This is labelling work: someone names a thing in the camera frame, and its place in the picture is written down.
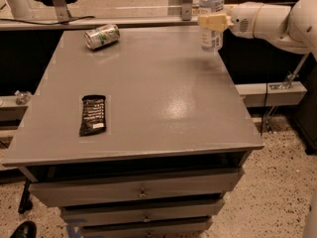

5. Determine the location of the clear blue plastic water bottle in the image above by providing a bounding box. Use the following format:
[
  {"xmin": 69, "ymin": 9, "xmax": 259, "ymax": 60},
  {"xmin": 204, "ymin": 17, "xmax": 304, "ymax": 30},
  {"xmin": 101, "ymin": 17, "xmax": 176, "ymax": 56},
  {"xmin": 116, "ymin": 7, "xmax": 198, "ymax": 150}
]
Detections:
[{"xmin": 199, "ymin": 0, "xmax": 224, "ymax": 53}]

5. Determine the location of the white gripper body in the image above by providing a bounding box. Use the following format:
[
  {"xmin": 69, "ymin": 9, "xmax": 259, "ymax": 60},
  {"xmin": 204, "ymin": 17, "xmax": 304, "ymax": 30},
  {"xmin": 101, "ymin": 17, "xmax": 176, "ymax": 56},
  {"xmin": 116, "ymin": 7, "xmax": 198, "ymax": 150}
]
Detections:
[{"xmin": 230, "ymin": 2, "xmax": 264, "ymax": 39}]

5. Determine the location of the black snack bar wrapper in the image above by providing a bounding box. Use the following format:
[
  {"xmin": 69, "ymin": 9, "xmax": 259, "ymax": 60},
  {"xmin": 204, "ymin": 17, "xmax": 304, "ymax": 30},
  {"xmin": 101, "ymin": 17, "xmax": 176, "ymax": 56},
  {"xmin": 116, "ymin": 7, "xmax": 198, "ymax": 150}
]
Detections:
[{"xmin": 79, "ymin": 94, "xmax": 107, "ymax": 137}]

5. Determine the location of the grey drawer cabinet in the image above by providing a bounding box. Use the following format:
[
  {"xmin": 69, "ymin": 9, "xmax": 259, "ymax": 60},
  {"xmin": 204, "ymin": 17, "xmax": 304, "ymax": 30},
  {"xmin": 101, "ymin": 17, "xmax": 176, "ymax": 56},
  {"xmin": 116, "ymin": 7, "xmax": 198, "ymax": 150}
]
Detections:
[{"xmin": 1, "ymin": 25, "xmax": 264, "ymax": 238}]

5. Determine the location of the black shoe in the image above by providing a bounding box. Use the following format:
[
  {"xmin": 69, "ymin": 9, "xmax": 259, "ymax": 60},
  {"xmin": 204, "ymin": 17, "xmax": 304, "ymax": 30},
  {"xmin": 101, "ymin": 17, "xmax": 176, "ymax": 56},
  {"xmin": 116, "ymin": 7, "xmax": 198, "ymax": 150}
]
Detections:
[{"xmin": 10, "ymin": 221, "xmax": 37, "ymax": 238}]

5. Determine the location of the bottom grey drawer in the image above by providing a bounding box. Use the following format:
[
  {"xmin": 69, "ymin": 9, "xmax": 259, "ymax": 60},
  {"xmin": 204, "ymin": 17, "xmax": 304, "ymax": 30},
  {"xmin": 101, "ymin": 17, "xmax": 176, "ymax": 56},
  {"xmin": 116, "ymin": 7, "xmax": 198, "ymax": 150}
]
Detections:
[{"xmin": 81, "ymin": 217, "xmax": 211, "ymax": 238}]

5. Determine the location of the black cable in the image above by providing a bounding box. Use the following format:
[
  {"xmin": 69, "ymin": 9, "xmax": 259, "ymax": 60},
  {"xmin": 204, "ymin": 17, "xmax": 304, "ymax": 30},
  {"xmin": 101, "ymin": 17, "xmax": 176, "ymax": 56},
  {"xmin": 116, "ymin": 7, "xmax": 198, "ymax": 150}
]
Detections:
[{"xmin": 0, "ymin": 15, "xmax": 96, "ymax": 26}]

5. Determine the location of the middle grey drawer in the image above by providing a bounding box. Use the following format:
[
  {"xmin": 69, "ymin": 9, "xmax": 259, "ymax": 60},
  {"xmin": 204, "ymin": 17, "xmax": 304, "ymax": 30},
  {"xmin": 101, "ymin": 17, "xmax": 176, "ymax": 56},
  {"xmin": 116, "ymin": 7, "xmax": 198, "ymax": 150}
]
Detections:
[{"xmin": 61, "ymin": 197, "xmax": 224, "ymax": 227}]

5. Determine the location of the black table leg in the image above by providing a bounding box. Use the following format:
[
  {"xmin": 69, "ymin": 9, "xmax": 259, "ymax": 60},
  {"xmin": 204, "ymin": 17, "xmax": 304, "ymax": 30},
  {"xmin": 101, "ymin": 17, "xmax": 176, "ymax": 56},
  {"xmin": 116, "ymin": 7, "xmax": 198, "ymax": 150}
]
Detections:
[{"xmin": 18, "ymin": 179, "xmax": 33, "ymax": 214}]

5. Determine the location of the metal bracket with rod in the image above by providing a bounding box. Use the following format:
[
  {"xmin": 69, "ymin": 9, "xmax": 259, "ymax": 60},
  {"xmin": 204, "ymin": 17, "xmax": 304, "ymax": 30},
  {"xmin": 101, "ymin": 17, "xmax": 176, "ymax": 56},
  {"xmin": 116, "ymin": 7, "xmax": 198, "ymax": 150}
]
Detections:
[{"xmin": 269, "ymin": 54, "xmax": 309, "ymax": 90}]

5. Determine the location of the top grey drawer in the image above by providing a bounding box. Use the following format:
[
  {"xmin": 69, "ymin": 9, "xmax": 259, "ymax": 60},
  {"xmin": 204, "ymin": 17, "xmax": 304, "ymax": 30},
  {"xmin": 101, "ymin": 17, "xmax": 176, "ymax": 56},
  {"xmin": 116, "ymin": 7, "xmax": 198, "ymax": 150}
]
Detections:
[{"xmin": 30, "ymin": 168, "xmax": 244, "ymax": 207}]

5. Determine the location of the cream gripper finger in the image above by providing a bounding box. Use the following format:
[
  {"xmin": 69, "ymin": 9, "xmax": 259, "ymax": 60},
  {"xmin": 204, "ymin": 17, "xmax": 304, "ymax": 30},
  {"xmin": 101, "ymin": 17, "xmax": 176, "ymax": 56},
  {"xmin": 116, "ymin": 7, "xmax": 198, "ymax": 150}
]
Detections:
[{"xmin": 197, "ymin": 14, "xmax": 234, "ymax": 32}]

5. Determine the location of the grey drawer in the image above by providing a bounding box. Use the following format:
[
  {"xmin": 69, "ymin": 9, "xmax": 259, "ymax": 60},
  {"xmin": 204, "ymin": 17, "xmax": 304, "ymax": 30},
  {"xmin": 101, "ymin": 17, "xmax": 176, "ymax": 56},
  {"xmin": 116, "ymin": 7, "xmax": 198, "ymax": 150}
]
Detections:
[
  {"xmin": 61, "ymin": 197, "xmax": 224, "ymax": 227},
  {"xmin": 30, "ymin": 168, "xmax": 244, "ymax": 207},
  {"xmin": 81, "ymin": 217, "xmax": 211, "ymax": 238}
]

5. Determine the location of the crumpled clear wrapper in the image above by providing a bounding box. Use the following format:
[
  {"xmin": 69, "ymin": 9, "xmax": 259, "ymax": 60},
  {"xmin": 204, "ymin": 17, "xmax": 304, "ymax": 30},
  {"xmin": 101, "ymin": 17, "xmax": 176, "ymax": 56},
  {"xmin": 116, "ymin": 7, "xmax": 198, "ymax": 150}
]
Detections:
[{"xmin": 15, "ymin": 90, "xmax": 32, "ymax": 105}]

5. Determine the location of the green 7up soda can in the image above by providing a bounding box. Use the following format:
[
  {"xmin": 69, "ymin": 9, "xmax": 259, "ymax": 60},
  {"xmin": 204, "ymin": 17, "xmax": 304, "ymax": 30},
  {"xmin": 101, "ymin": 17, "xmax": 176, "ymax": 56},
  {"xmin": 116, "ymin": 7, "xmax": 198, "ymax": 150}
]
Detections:
[{"xmin": 84, "ymin": 24, "xmax": 120, "ymax": 50}]

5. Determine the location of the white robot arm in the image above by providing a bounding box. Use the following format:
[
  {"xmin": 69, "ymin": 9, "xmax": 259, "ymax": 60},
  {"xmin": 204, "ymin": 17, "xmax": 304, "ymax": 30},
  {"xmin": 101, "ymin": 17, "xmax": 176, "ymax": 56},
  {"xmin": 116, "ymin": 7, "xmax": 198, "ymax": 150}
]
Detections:
[{"xmin": 204, "ymin": 0, "xmax": 317, "ymax": 238}]

